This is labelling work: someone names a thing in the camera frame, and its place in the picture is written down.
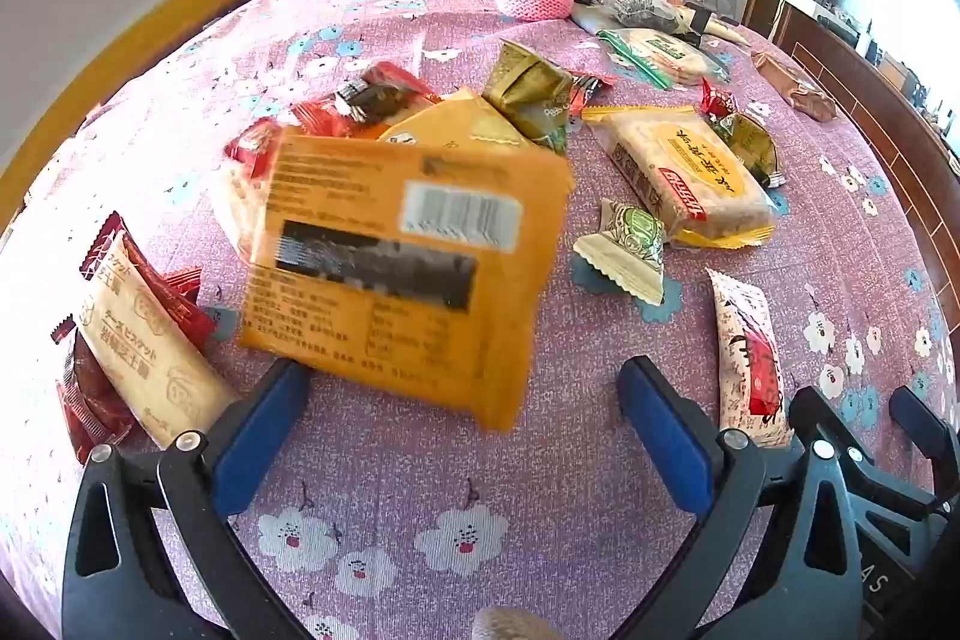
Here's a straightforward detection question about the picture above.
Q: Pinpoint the purple floral tablecloth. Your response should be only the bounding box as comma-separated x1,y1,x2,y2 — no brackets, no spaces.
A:
0,0,960,640

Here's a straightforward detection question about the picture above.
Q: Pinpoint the round cracker packet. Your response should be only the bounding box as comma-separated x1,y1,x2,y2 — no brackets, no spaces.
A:
598,27,734,91

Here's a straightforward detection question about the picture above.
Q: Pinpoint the red black candy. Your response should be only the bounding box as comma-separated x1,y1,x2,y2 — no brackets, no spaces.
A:
336,61,442,125

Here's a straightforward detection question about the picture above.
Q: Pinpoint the long beige packet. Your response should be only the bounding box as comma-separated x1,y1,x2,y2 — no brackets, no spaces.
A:
673,5,752,47

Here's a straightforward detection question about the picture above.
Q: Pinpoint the brown snack packet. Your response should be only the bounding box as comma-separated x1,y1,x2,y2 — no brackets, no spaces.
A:
751,50,839,124

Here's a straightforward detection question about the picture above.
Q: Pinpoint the small olive green snack packet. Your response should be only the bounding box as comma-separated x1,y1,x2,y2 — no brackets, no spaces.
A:
707,110,787,193

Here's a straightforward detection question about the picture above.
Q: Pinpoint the large orange snack packet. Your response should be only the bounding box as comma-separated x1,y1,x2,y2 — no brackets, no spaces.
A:
237,128,577,435

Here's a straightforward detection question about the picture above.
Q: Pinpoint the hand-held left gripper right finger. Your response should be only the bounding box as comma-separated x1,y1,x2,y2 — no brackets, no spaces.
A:
617,353,865,640

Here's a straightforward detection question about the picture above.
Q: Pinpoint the beige biscuit packet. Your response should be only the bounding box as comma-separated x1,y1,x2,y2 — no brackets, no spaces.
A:
77,267,242,452

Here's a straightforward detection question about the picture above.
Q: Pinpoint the red brown candy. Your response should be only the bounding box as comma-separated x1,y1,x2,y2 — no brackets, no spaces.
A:
568,72,617,115

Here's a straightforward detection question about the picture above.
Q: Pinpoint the green white candy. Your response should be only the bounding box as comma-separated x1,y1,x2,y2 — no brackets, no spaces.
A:
572,197,670,309

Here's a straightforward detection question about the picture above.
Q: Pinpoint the yellow cracker packet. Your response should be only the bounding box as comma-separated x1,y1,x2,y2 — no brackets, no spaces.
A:
377,87,542,155

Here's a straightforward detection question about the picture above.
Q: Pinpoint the large olive green snack packet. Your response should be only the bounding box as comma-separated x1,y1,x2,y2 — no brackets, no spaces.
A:
482,38,577,155

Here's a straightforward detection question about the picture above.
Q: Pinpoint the red wrapped candy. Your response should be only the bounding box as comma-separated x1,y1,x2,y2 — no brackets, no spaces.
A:
291,91,355,140
223,117,284,178

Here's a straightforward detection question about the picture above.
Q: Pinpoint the clear bag with dark contents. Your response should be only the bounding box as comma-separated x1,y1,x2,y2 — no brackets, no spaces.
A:
604,0,682,31

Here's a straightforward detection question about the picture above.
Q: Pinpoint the white red stick packet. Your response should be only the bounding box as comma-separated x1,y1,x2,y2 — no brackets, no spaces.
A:
703,267,794,452

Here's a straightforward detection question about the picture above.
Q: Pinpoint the dark red snack packet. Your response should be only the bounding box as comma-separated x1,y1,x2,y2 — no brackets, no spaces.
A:
51,323,137,467

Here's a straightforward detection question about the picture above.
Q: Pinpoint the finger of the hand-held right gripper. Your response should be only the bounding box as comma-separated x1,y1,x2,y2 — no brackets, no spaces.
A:
789,385,940,522
889,385,960,470

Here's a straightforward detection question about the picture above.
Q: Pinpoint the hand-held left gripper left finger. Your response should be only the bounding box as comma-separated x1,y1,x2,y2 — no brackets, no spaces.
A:
60,356,312,640

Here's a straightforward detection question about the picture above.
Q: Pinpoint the small red candy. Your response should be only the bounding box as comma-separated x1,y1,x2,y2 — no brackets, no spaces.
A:
699,76,742,121

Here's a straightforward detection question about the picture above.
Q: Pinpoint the square cracker packet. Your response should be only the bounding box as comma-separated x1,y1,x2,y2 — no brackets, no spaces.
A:
582,102,779,253

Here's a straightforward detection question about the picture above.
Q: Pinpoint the brown wooden cabinet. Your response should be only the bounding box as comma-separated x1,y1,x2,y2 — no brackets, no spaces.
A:
742,0,960,285

